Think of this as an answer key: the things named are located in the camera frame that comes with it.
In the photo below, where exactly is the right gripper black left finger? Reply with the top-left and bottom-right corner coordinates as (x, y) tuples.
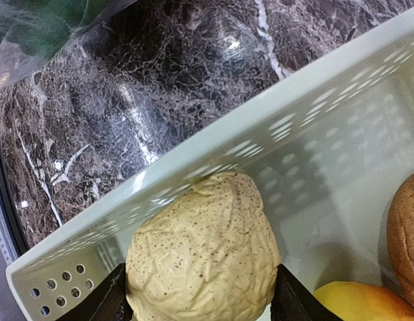
(61, 263), (133, 321)

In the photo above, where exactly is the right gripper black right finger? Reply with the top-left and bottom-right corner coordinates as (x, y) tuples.
(270, 263), (341, 321)

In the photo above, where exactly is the orange yellow pepper toy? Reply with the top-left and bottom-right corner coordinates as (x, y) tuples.
(313, 282), (414, 320)

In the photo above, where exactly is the beige wrinkled round food toy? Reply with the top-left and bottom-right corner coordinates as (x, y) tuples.
(126, 171), (281, 320)

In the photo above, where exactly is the brown potato toy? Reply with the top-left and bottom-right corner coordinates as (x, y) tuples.
(387, 174), (414, 305)

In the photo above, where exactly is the pale green plastic basket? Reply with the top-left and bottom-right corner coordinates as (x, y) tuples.
(6, 7), (414, 320)

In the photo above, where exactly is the clear dotted zip top bag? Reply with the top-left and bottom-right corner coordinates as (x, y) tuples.
(0, 0), (134, 90)

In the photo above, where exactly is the bok choy toy green white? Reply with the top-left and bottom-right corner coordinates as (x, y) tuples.
(0, 1), (106, 58)

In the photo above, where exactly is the black front rail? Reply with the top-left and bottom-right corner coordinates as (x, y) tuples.
(0, 142), (29, 264)

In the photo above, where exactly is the white slotted cable duct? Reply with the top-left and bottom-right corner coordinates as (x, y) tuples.
(0, 206), (18, 265)

